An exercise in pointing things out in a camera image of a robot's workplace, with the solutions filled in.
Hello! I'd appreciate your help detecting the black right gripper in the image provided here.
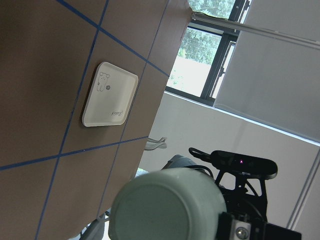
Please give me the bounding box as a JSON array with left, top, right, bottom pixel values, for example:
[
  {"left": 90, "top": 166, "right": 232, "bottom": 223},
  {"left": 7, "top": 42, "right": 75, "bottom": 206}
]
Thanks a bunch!
[{"left": 215, "top": 176, "right": 302, "bottom": 240}]

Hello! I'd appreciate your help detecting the pale green cup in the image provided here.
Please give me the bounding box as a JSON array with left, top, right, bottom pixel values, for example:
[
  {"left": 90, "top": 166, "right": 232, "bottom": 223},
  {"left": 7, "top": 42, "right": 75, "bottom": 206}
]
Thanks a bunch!
[{"left": 108, "top": 167, "right": 227, "bottom": 240}]

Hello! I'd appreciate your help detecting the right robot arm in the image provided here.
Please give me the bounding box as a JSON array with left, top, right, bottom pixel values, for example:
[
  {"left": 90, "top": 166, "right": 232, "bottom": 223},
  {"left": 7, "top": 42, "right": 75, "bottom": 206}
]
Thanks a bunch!
[{"left": 164, "top": 148, "right": 302, "bottom": 240}]

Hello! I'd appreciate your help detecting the cream rabbit tray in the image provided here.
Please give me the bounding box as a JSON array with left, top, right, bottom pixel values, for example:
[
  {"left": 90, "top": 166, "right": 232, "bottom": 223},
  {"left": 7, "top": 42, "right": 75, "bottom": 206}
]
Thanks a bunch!
[{"left": 82, "top": 62, "right": 139, "bottom": 127}]

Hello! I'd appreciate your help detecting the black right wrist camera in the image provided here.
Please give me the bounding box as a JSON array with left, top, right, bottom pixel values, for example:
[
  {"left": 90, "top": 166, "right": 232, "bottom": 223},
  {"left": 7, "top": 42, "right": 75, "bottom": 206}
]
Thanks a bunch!
[{"left": 188, "top": 147, "right": 278, "bottom": 184}]

